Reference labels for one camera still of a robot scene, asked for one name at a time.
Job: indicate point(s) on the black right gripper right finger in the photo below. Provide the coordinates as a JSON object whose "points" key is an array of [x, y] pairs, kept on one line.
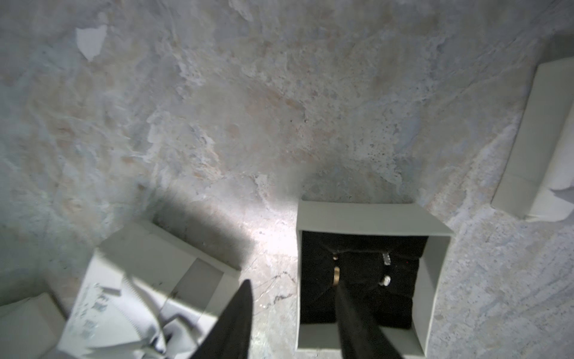
{"points": [[359, 335]]}

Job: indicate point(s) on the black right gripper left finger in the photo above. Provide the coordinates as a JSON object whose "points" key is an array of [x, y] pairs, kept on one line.
{"points": [[230, 337]]}

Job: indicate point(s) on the white box base black insert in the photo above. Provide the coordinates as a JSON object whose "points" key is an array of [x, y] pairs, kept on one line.
{"points": [[390, 256]]}

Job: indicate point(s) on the white gift box lid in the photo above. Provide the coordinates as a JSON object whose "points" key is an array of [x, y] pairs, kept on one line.
{"points": [[537, 184]]}

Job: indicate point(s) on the large white bow gift box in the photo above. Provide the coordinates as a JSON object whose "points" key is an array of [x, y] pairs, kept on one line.
{"points": [[147, 294]]}

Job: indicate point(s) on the small white bow gift box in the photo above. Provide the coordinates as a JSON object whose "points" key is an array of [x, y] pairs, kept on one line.
{"points": [[31, 327]]}

